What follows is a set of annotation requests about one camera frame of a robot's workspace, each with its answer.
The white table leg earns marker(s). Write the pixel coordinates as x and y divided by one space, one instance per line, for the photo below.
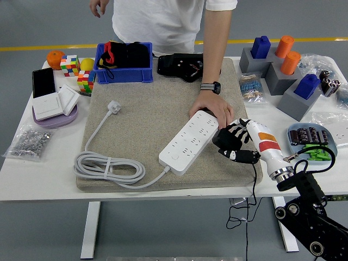
291 242
91 231

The white power strip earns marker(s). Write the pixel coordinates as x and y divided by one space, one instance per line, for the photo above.
176 152

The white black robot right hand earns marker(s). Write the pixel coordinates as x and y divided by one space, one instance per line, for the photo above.
267 146

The orange cylinder peg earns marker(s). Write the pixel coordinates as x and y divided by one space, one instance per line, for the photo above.
284 46
290 63

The grey block holder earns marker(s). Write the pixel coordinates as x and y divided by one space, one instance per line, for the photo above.
248 65
277 84
293 106
273 54

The person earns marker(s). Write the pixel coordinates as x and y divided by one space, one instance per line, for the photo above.
157 24

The orange fruit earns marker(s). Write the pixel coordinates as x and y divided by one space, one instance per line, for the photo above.
54 59

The small white wall switch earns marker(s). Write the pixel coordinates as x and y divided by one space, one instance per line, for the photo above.
69 98

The large white wall switch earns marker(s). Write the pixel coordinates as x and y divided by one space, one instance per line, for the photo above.
47 106

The person's left hand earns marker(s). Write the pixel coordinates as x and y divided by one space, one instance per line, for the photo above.
214 104

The person's right hand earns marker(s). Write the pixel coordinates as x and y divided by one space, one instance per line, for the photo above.
99 6

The blue plastic crate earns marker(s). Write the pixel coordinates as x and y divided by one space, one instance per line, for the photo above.
122 76

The brown sleeved capacitor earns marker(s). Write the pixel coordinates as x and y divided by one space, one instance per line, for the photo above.
324 136
294 137
314 135
303 135

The multicoloured puzzle cube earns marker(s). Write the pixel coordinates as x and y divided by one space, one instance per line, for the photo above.
70 66
85 81

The black wristwatch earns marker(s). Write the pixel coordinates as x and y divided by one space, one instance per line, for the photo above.
216 87

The light blue dish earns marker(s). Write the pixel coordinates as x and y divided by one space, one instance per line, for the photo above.
292 148

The yellow lemon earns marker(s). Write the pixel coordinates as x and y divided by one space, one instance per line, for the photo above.
87 64

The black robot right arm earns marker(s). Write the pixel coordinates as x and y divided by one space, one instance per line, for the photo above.
310 185

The grey-brown mat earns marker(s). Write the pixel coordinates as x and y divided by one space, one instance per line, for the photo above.
152 108

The clear bag of metal nuts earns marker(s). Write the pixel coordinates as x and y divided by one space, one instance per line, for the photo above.
30 141

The pile of green cylinders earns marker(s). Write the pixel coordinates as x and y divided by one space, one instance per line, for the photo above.
316 156

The purple tray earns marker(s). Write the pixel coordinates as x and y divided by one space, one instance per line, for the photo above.
54 123

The clear bag of resistors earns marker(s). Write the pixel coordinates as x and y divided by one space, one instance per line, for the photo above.
251 89

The clear bag of blue parts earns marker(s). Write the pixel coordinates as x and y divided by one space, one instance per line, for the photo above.
343 96
312 63

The black smartphone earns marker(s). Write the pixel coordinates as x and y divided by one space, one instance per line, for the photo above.
43 83

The black and red cloth bundle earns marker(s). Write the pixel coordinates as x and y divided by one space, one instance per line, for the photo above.
130 57

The person's left forearm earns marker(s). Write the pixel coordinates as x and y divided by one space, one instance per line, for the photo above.
214 54

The blue square peg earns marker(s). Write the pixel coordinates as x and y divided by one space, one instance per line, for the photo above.
260 49
307 87

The black table control panel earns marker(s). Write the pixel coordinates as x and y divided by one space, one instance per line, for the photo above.
338 198

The black open device housing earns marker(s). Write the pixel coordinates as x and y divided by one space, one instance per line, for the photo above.
168 65

